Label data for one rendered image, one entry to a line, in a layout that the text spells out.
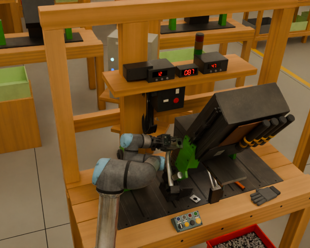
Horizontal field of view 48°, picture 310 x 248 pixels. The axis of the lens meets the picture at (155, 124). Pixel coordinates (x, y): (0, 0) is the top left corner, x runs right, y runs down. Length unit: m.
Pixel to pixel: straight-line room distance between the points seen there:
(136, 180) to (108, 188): 0.12
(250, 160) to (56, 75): 1.40
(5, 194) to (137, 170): 2.35
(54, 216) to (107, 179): 1.91
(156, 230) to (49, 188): 1.81
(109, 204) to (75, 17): 0.88
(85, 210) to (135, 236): 0.35
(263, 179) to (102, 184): 1.23
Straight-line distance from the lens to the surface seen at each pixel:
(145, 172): 1.43
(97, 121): 2.15
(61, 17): 1.76
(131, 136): 1.81
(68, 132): 2.04
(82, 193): 2.20
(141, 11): 1.86
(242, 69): 2.19
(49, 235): 3.18
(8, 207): 3.49
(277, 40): 2.41
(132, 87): 1.87
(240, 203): 2.17
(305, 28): 7.68
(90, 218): 2.06
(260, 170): 2.44
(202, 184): 2.24
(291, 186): 2.39
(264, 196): 2.22
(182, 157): 2.01
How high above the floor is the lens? 2.41
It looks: 33 degrees down
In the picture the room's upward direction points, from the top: 2 degrees clockwise
